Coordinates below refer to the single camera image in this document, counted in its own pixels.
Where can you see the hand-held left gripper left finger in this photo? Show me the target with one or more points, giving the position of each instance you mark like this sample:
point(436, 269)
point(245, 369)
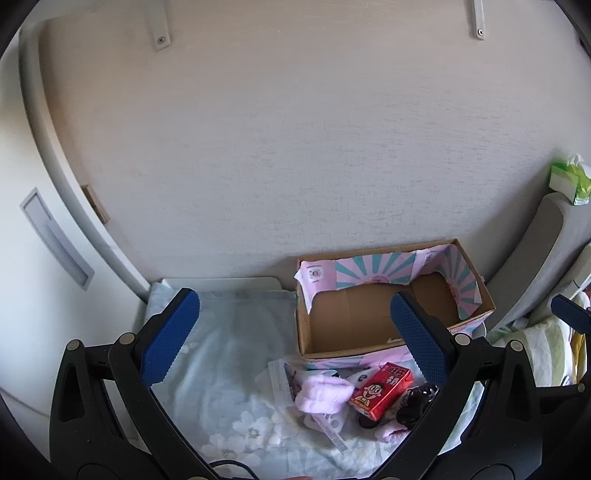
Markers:
point(170, 339)

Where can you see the white cabinet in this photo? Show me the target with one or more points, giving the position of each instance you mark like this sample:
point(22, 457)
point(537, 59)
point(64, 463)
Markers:
point(27, 152)

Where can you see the dark hair claw clip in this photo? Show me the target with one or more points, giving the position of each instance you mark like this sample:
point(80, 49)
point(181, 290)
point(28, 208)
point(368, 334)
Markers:
point(415, 401)

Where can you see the pink fluffy sock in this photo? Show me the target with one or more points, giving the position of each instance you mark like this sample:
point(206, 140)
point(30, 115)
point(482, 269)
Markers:
point(392, 434)
point(323, 392)

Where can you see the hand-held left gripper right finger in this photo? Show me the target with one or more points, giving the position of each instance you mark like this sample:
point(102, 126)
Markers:
point(418, 344)

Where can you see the pink teal printed cardboard box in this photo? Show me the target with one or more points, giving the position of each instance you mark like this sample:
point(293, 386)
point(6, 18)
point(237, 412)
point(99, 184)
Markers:
point(351, 323)

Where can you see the clear plastic zip bag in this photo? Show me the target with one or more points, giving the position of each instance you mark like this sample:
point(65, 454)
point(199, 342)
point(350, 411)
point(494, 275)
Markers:
point(332, 431)

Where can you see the white wall bracket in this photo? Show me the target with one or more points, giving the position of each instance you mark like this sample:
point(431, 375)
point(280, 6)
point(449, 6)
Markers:
point(479, 18)
point(159, 27)

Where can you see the green tissue pack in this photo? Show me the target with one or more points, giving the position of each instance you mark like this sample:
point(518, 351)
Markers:
point(570, 180)

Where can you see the red drink carton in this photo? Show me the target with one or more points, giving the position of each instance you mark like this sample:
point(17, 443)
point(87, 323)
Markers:
point(378, 392)

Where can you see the green striped bedding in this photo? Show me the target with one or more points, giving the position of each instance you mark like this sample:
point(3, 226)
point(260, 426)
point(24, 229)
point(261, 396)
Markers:
point(549, 350)

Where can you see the light blue floral cloth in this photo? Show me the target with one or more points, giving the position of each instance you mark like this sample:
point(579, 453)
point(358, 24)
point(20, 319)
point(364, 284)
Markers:
point(221, 369)

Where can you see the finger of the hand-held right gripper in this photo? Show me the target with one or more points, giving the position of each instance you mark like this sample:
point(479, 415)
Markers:
point(572, 314)
point(561, 394)

